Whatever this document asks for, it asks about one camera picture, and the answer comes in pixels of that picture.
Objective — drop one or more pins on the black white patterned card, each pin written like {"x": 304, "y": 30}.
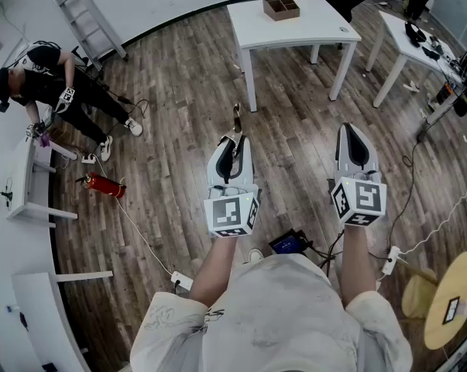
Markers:
{"x": 452, "y": 310}

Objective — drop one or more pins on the orange black device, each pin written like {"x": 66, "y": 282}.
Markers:
{"x": 445, "y": 91}

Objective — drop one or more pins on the red fire extinguisher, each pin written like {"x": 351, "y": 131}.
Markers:
{"x": 103, "y": 184}

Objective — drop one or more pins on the brown wooden compartment box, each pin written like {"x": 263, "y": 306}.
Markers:
{"x": 281, "y": 8}

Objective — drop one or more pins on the aluminium ladder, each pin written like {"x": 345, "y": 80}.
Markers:
{"x": 84, "y": 18}

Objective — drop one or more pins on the person's light printed shirt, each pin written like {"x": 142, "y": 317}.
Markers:
{"x": 272, "y": 316}

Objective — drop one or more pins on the white desk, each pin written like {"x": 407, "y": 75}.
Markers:
{"x": 31, "y": 184}
{"x": 39, "y": 316}

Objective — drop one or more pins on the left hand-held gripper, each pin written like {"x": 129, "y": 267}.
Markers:
{"x": 225, "y": 213}

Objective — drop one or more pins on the person's right forearm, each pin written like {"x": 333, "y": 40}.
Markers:
{"x": 357, "y": 266}

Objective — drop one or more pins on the round wooden stool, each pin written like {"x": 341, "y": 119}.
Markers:
{"x": 457, "y": 273}

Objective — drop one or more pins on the white long table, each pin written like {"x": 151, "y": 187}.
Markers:
{"x": 395, "y": 29}

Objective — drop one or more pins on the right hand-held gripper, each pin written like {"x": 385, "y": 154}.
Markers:
{"x": 362, "y": 200}

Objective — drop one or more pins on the white square table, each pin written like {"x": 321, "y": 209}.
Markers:
{"x": 318, "y": 25}

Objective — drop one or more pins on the black tablet with lit screen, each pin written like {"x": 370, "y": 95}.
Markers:
{"x": 287, "y": 243}

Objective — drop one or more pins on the person's left forearm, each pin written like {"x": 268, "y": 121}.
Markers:
{"x": 213, "y": 269}

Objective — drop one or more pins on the black headset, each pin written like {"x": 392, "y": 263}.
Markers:
{"x": 414, "y": 33}

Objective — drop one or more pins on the white power strip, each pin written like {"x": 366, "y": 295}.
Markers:
{"x": 89, "y": 159}
{"x": 391, "y": 260}
{"x": 182, "y": 280}

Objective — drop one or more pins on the tangle of black devices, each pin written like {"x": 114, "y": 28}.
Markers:
{"x": 442, "y": 52}

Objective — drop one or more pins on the person's white shoe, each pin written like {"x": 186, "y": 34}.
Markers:
{"x": 255, "y": 255}

